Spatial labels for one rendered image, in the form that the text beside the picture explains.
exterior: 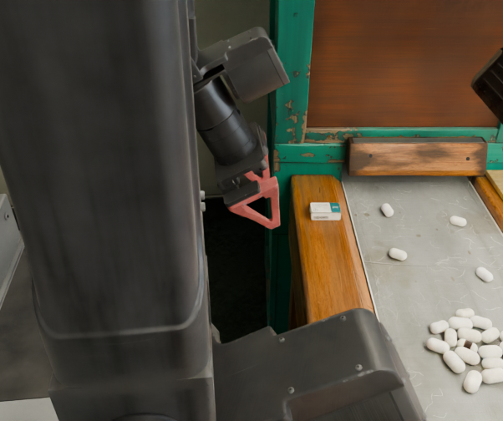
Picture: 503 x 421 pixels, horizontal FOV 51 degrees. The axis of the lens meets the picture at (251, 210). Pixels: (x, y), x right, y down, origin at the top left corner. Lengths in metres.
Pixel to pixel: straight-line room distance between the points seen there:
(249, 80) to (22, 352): 0.35
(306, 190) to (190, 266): 0.99
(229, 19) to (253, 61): 1.36
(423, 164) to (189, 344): 1.04
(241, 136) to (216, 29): 1.35
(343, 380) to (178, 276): 0.10
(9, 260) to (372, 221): 0.75
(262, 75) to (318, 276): 0.45
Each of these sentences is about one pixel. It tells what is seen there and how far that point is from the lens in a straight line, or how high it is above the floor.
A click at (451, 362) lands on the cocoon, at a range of 0.88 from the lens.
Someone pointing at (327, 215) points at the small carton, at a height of 0.78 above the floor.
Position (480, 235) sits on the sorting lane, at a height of 0.74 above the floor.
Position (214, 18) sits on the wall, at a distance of 1.95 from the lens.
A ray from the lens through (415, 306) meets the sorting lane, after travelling 0.96.
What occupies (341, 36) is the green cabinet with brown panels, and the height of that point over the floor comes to 1.07.
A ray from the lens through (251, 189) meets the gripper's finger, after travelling 0.62.
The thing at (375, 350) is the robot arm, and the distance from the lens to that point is 0.24.
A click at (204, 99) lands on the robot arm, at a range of 0.60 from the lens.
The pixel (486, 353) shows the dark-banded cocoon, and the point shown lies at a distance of 0.91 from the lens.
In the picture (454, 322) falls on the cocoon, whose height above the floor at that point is 0.76.
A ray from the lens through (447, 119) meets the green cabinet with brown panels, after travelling 1.24.
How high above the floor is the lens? 1.41
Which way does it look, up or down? 36 degrees down
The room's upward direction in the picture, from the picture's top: straight up
